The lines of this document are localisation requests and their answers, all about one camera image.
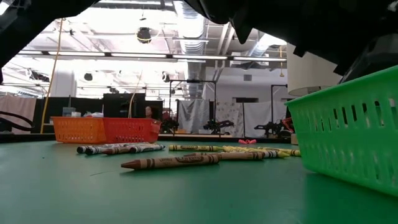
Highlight black ceiling dome camera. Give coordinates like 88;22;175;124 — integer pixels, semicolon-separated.
136;27;152;44

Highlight black metal stand frame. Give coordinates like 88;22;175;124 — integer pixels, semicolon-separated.
169;79;218;134
270;83;289;125

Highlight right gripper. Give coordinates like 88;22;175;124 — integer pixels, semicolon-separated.
183;0;293;47

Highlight green plastic basket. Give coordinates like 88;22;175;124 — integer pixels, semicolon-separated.
284;65;398;198

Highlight red plastic basket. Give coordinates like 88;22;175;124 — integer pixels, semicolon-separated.
101;117;162;144

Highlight black cable loop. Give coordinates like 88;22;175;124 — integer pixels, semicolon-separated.
0;111;35;132

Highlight black partition panel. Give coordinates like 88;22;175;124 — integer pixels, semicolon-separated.
32;97;103;133
102;93;164;119

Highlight green table mat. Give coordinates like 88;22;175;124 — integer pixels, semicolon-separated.
0;139;398;224

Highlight yellow extension cable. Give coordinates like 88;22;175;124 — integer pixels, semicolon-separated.
39;18;65;134

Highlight pink cloth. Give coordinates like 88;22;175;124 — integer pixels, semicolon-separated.
0;95;37;134

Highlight plain white cloth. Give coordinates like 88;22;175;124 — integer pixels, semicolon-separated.
243;101;289;138

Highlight patterned white cloth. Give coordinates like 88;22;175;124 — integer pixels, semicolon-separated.
216;101;245;138

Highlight orange plastic basket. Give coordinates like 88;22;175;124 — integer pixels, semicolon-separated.
51;116;106;144

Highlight black aluminium table frame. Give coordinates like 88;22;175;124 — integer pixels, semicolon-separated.
0;133;293;144

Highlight person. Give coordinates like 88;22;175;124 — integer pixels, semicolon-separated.
144;105;158;119

